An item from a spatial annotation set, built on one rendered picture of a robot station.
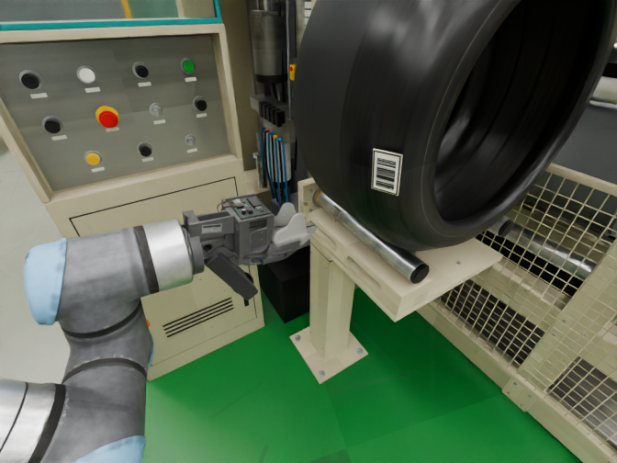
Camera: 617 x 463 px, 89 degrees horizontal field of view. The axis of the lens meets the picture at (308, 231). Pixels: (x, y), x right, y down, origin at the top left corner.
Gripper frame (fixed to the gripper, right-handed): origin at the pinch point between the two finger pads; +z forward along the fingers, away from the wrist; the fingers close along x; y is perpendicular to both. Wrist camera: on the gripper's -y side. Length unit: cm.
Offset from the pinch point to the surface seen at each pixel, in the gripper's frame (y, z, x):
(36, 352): -110, -75, 100
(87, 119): 4, -29, 62
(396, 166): 15.7, 4.3, -11.3
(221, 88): 11, 6, 62
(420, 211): 7.7, 12.2, -11.7
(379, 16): 31.2, 4.0, -3.3
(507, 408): -90, 88, -29
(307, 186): -3.9, 14.1, 22.8
